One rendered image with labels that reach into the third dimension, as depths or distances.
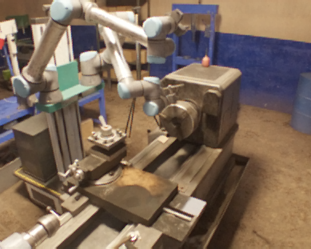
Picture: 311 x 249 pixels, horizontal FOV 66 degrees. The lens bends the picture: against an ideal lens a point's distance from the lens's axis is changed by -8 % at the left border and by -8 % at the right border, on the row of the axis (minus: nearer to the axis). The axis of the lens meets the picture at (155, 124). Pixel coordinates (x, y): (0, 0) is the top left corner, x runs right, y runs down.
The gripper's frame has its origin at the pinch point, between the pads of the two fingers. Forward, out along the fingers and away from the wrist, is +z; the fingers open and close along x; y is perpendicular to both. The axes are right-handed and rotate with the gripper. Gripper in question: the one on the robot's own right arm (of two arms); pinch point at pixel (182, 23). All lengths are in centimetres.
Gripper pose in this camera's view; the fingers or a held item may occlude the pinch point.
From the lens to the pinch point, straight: 152.3
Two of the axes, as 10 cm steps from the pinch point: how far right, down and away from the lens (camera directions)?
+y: -5.6, 5.3, 6.4
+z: 5.2, -3.8, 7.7
